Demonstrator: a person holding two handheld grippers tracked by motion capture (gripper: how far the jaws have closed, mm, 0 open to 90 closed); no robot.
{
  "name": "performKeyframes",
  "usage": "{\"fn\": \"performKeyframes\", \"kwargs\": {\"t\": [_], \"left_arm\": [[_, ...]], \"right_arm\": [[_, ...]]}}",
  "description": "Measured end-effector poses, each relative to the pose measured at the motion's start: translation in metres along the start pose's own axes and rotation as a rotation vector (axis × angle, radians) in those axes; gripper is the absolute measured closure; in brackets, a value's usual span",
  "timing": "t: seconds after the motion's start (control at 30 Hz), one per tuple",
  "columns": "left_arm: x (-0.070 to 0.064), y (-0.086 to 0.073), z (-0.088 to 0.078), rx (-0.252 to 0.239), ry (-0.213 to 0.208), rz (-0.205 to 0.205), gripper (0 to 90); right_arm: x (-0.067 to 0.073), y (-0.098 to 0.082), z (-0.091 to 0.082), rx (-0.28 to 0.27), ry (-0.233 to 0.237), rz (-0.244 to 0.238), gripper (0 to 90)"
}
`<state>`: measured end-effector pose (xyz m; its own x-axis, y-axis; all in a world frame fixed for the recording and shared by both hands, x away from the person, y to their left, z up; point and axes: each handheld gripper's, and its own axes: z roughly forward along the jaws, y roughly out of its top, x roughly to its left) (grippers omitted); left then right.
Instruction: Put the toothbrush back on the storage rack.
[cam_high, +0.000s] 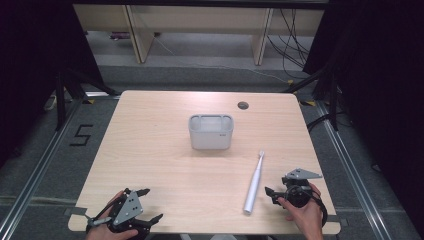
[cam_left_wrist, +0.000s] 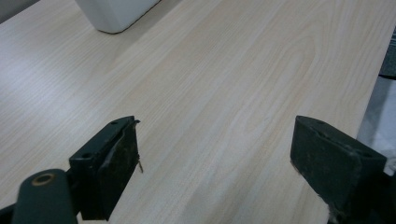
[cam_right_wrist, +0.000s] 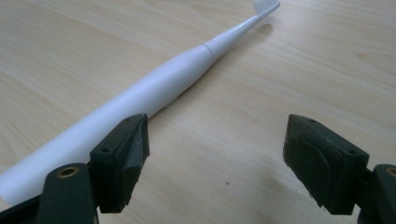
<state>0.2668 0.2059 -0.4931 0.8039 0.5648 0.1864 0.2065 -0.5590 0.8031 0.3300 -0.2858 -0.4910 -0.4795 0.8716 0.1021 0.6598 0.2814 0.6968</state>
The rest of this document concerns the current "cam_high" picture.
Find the black metal stand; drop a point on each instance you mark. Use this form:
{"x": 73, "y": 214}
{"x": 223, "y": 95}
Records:
{"x": 60, "y": 100}
{"x": 333, "y": 100}

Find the metal floor rail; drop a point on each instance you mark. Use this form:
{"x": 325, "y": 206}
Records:
{"x": 36, "y": 173}
{"x": 353, "y": 173}

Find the white electric toothbrush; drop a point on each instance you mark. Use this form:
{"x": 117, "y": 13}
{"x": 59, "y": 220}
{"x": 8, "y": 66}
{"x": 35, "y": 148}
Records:
{"x": 254, "y": 186}

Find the light wooden desk frame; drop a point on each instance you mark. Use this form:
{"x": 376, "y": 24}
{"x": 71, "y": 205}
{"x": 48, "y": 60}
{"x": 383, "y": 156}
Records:
{"x": 140, "y": 36}

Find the person's left hand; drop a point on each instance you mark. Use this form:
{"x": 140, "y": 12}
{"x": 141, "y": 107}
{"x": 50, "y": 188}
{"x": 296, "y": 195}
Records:
{"x": 101, "y": 233}

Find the grey plastic holder box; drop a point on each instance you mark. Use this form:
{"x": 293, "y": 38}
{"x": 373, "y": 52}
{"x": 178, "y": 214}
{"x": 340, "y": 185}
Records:
{"x": 210, "y": 138}

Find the dark flat box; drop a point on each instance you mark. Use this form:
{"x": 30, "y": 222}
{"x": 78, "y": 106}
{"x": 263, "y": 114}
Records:
{"x": 119, "y": 35}

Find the grey plug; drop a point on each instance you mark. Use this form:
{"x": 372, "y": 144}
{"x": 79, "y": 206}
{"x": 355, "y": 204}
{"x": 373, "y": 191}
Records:
{"x": 100, "y": 221}

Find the yellow black floor tape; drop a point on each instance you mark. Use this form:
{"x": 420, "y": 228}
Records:
{"x": 290, "y": 82}

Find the round dark table grommet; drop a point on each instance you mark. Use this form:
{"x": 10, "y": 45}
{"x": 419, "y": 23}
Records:
{"x": 243, "y": 105}

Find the dark curtain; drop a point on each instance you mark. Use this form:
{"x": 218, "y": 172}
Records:
{"x": 30, "y": 66}
{"x": 383, "y": 83}

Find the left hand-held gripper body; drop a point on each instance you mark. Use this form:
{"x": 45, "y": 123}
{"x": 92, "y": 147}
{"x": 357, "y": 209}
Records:
{"x": 128, "y": 208}

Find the person's right hand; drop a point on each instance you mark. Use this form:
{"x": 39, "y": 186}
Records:
{"x": 310, "y": 220}

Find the grey tape piece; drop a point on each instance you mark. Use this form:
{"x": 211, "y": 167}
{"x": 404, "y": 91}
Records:
{"x": 338, "y": 221}
{"x": 76, "y": 211}

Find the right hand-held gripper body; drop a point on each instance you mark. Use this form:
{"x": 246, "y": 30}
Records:
{"x": 298, "y": 195}

